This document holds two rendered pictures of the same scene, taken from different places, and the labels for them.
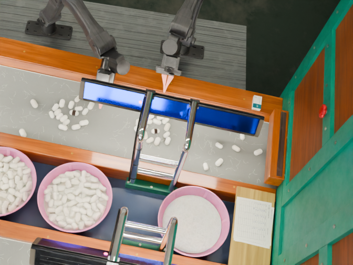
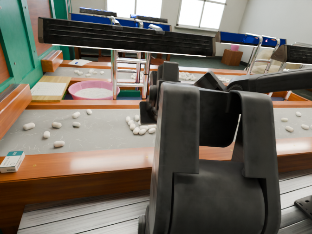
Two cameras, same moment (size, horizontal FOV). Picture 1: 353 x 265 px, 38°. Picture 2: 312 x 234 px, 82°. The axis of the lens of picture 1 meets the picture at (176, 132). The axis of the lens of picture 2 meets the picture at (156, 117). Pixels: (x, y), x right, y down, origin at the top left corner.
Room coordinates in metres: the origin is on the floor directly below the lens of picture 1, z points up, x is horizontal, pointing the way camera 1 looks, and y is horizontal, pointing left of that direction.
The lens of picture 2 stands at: (1.59, 0.01, 1.16)
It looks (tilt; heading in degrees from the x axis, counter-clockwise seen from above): 29 degrees down; 169
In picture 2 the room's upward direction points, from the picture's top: 8 degrees clockwise
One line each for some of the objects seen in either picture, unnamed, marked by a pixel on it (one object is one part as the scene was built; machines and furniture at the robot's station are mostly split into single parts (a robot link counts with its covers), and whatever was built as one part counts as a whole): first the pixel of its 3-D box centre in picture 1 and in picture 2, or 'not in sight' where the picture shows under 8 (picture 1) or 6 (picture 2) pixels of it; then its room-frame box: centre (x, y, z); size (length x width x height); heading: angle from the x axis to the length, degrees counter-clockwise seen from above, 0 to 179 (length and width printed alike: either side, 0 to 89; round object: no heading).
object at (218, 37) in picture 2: not in sight; (252, 40); (0.22, 0.94, 1.08); 0.62 x 0.08 x 0.07; 96
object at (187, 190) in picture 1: (191, 223); (95, 96); (0.62, -0.16, 0.72); 0.27 x 0.27 x 0.10
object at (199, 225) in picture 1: (191, 224); (95, 98); (0.62, -0.16, 0.71); 0.22 x 0.22 x 0.06
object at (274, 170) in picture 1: (276, 146); (6, 108); (0.99, -0.39, 0.83); 0.30 x 0.06 x 0.07; 6
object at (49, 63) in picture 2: not in sight; (53, 60); (0.31, -0.46, 0.83); 0.30 x 0.06 x 0.07; 6
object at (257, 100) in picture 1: (256, 103); (12, 161); (1.19, -0.28, 0.77); 0.06 x 0.04 x 0.02; 6
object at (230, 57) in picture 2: not in sight; (232, 54); (-4.23, 3.45, 0.32); 0.42 x 0.42 x 0.63; 11
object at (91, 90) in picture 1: (172, 103); (137, 38); (0.88, 0.04, 1.08); 0.62 x 0.08 x 0.07; 96
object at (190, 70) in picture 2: not in sight; (167, 77); (0.01, 0.38, 0.67); 1.81 x 0.12 x 0.19; 96
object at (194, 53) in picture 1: (183, 44); not in sight; (1.41, 0.09, 0.71); 0.20 x 0.07 x 0.08; 101
